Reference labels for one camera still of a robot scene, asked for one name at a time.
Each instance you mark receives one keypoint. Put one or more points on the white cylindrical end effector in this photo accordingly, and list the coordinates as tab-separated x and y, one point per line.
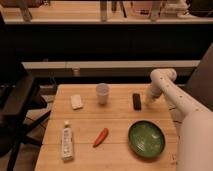
152	94

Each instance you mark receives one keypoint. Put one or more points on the black eraser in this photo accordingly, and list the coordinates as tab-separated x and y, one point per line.
136	101

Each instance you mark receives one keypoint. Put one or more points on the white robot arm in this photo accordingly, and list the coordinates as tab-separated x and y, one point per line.
195	146

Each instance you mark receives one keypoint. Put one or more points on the green bowl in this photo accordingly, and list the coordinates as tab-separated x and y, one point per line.
146	139

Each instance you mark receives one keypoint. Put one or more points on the white paper cup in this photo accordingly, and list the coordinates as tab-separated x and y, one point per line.
102	92

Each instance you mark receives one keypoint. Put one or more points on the red chili pepper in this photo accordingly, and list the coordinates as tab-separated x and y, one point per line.
103	134

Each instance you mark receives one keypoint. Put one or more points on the black office chair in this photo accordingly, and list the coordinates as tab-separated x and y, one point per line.
19	92

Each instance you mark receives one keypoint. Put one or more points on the long grey bench rail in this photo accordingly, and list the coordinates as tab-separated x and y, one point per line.
107	68

